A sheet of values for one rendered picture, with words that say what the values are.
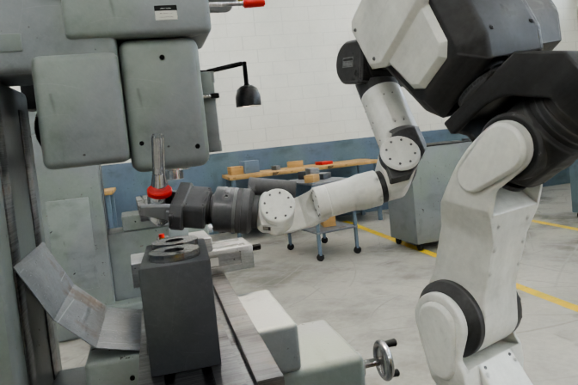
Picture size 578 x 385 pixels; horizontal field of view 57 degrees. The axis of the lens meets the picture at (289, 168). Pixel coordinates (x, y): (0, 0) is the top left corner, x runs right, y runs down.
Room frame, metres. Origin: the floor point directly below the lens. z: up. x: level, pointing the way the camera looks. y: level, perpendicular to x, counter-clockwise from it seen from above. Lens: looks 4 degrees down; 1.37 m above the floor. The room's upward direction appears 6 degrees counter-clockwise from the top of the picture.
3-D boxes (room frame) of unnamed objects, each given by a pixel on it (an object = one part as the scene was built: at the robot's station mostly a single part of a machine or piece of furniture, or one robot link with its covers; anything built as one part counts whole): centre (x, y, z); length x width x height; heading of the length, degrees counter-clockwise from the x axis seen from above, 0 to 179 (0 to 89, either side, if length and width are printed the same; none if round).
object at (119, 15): (1.37, 0.34, 1.68); 0.34 x 0.24 x 0.10; 104
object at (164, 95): (1.38, 0.30, 1.47); 0.21 x 0.19 x 0.32; 14
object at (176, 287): (0.99, 0.23, 1.08); 0.22 x 0.12 x 0.20; 11
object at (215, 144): (1.40, 0.19, 1.45); 0.04 x 0.04 x 0.21; 14
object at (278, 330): (1.38, 0.30, 0.84); 0.50 x 0.35 x 0.12; 104
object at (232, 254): (1.58, 0.32, 1.04); 0.35 x 0.15 x 0.11; 107
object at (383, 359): (1.50, -0.18, 0.68); 0.16 x 0.12 x 0.12; 104
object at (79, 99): (1.33, 0.49, 1.47); 0.24 x 0.19 x 0.26; 14
